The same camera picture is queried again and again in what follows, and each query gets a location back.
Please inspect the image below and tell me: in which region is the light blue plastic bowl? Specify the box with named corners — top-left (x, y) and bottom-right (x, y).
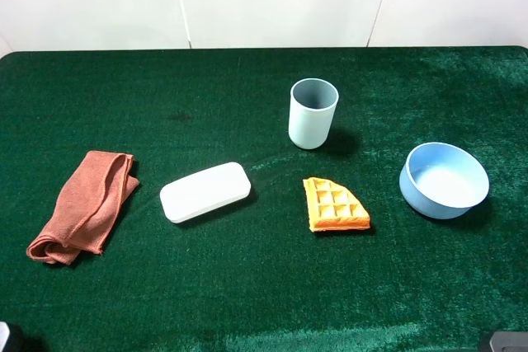
top-left (399, 142), bottom-right (489, 220)

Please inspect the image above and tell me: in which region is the orange waffle slice toy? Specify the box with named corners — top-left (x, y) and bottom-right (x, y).
top-left (303, 177), bottom-right (370, 232)

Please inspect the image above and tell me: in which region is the grey device bottom right corner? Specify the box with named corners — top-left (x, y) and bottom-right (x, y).
top-left (478, 331), bottom-right (528, 352)

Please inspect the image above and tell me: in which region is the white rectangular lidded box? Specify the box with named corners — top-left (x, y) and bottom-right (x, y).
top-left (159, 162), bottom-right (251, 223)

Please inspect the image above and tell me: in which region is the light blue plastic cup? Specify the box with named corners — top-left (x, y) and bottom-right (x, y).
top-left (288, 78), bottom-right (339, 150)

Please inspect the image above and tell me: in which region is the orange folded cloth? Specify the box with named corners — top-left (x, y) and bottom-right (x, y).
top-left (26, 151), bottom-right (139, 265)

